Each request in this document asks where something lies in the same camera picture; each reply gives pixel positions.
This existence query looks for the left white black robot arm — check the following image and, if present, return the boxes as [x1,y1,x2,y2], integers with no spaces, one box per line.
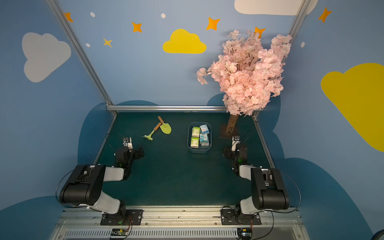
[55,147,145,226]

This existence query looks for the pink cherry blossom tree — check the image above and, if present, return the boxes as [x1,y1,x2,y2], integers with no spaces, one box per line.
[197,30,293,138]

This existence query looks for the blue pocket tissue pack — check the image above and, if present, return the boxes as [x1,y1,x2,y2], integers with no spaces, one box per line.
[200,124,210,134]

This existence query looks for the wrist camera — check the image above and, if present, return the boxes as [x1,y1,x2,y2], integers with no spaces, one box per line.
[123,137,133,151]
[231,136,241,152]

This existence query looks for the blue plastic storage box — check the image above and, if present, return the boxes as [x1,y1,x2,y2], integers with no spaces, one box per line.
[187,122,213,154]

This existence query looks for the left green circuit board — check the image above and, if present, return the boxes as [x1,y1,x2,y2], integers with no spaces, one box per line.
[110,229,129,238]

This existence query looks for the green circuit board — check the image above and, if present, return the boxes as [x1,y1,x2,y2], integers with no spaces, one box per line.
[237,228,253,240]
[110,229,129,238]

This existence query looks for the aluminium rail frame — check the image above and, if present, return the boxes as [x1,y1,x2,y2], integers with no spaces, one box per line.
[50,206,310,240]

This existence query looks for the green toy shovel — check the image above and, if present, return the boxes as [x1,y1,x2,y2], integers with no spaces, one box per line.
[158,116,172,135]

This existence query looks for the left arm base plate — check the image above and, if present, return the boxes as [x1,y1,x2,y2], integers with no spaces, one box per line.
[100,210,144,226]

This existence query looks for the green toy rake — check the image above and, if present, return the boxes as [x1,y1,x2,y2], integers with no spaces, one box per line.
[143,122,162,141]

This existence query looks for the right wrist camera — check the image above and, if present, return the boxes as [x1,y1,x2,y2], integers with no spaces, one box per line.
[231,136,241,152]

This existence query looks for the right green circuit board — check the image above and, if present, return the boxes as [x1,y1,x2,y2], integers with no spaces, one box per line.
[237,228,253,240]

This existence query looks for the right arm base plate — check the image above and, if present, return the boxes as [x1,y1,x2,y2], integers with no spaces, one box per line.
[220,209,262,226]

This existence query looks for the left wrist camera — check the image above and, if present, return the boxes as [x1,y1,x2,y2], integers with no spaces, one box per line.
[123,137,133,151]

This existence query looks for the green pocket tissue pack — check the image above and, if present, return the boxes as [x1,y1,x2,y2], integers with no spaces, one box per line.
[192,127,201,138]

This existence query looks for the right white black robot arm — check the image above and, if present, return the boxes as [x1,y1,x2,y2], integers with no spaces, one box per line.
[220,143,302,225]

